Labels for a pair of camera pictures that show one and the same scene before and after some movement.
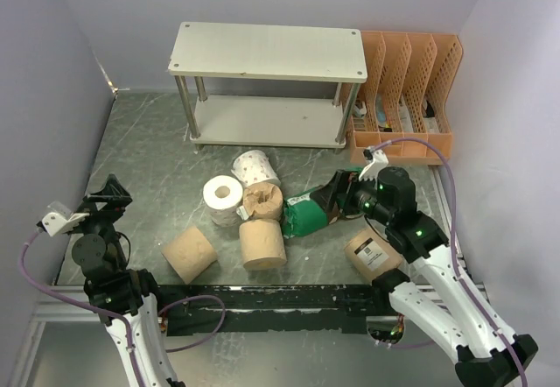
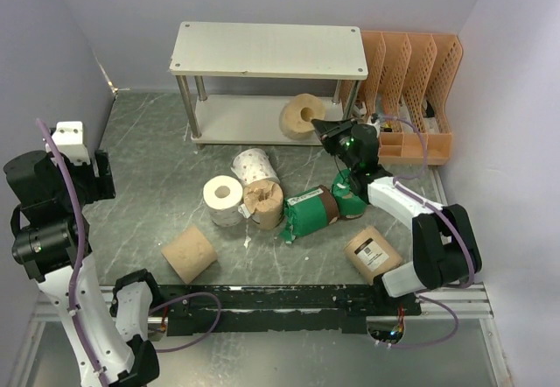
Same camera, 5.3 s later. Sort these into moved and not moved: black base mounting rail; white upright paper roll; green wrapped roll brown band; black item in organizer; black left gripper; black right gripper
Moved: black left gripper; black right gripper
Not moved: black base mounting rail; black item in organizer; green wrapped roll brown band; white upright paper roll
